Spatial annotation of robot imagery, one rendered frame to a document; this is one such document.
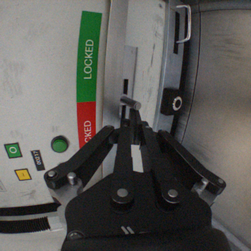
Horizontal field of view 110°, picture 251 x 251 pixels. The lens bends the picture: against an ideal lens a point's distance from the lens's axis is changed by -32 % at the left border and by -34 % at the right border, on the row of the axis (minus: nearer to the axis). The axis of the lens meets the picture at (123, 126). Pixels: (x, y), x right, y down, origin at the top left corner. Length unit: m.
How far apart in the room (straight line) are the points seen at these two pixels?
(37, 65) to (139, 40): 0.19
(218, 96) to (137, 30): 0.21
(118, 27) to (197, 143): 0.30
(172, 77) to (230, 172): 0.25
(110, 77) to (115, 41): 0.06
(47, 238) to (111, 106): 0.42
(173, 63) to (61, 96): 0.24
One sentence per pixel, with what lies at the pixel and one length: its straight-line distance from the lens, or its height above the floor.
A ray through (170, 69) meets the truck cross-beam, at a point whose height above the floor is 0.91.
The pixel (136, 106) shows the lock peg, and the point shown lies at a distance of 0.21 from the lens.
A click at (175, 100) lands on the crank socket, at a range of 0.29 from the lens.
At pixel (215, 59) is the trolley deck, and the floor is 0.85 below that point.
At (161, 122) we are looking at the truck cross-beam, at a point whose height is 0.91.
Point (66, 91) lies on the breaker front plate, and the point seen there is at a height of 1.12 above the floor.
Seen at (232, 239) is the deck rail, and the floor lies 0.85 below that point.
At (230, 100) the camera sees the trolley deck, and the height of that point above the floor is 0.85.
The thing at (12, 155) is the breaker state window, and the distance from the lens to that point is 0.28.
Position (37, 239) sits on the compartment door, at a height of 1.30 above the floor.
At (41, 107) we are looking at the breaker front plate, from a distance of 0.23.
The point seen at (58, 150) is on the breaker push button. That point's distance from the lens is 0.25.
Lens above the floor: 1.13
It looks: 27 degrees down
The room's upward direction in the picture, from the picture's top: 98 degrees counter-clockwise
